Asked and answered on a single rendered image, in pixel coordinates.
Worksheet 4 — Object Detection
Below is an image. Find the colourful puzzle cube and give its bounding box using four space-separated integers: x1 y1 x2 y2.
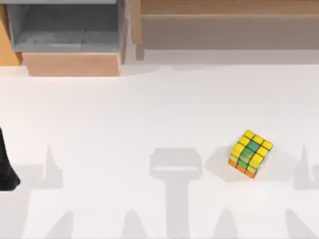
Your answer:
228 129 274 179

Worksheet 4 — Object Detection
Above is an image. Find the wooden cupboard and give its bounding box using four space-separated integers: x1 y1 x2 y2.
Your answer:
0 0 319 67

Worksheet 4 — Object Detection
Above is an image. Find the pale wooden drawer front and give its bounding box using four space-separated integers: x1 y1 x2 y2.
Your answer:
21 51 123 77

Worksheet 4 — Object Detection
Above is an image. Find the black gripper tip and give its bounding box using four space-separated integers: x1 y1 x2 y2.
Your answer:
0 127 21 192

